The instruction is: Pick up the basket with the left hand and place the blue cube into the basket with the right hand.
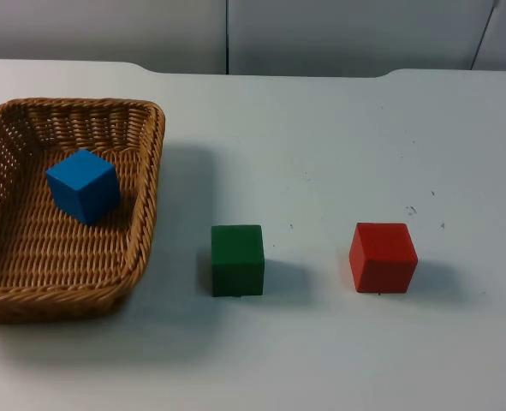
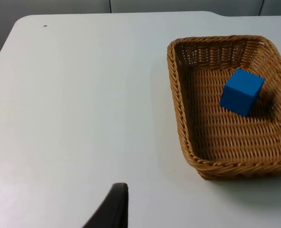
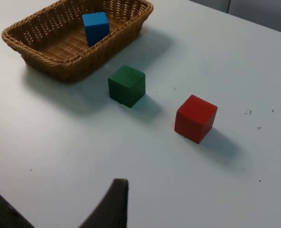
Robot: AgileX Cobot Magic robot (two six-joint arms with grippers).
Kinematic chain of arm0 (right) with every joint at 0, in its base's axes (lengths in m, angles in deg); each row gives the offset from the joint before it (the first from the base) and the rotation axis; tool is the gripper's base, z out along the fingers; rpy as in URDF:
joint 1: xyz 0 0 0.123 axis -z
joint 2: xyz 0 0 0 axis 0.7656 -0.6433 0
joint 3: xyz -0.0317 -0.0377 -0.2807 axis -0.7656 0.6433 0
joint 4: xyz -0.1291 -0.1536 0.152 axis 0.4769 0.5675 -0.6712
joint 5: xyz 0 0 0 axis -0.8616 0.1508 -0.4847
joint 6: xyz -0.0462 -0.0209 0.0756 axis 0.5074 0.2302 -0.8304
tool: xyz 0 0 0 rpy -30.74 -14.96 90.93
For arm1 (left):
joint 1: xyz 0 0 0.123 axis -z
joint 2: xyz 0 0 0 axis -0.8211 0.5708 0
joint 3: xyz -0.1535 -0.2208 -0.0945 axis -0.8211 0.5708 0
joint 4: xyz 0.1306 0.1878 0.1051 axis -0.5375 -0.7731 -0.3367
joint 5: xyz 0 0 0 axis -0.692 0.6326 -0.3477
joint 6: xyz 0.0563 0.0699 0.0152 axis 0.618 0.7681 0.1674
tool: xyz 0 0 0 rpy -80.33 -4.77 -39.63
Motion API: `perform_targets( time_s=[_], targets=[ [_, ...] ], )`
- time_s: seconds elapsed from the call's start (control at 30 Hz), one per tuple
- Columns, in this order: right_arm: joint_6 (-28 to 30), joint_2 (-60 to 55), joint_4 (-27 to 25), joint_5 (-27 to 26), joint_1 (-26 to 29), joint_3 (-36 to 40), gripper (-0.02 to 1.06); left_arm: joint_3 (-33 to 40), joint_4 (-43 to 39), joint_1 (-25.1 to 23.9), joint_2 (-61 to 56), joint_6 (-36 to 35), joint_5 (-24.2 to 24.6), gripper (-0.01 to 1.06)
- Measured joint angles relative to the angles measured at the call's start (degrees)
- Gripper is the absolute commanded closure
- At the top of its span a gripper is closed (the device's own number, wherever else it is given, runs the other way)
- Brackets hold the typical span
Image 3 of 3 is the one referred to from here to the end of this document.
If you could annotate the green cube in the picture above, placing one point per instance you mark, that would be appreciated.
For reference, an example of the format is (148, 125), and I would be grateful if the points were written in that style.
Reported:
(127, 85)

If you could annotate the pale brown wicker basket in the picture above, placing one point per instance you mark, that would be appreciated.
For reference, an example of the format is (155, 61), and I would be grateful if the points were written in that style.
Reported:
(59, 54)

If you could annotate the red cube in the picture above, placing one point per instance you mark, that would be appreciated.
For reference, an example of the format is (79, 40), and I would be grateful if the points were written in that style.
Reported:
(195, 118)

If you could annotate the blue cube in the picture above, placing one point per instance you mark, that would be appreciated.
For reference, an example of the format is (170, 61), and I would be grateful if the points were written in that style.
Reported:
(95, 28)

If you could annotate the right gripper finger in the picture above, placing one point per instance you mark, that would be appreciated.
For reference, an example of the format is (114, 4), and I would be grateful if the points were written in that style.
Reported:
(114, 209)

